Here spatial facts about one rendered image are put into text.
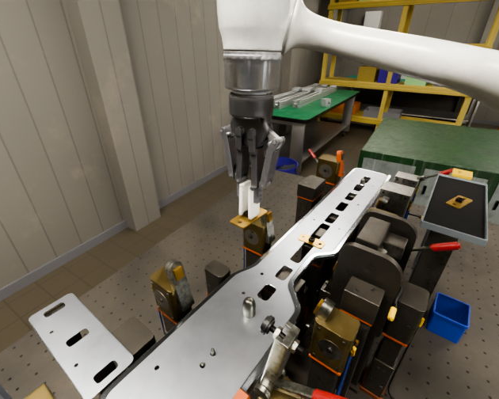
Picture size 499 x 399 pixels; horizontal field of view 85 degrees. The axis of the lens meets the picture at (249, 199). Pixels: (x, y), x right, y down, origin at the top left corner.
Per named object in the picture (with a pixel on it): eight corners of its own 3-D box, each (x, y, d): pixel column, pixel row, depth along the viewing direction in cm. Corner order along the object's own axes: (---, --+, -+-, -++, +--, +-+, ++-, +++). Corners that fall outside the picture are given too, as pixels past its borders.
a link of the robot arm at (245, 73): (247, 51, 48) (246, 88, 51) (210, 51, 41) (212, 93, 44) (292, 52, 43) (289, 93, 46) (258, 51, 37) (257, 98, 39)
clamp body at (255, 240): (246, 278, 116) (246, 208, 98) (270, 291, 110) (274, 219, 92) (237, 287, 111) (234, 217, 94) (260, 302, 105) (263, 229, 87)
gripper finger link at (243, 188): (241, 185, 52) (238, 184, 53) (241, 215, 56) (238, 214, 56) (251, 180, 54) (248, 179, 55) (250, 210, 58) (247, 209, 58)
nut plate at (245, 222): (253, 206, 60) (253, 201, 60) (268, 211, 58) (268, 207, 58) (228, 222, 55) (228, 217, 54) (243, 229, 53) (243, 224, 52)
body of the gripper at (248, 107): (285, 91, 45) (281, 146, 50) (245, 87, 50) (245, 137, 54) (259, 96, 40) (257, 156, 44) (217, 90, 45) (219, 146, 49)
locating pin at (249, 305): (247, 309, 69) (247, 290, 65) (258, 315, 67) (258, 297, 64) (239, 317, 66) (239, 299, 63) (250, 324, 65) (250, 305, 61)
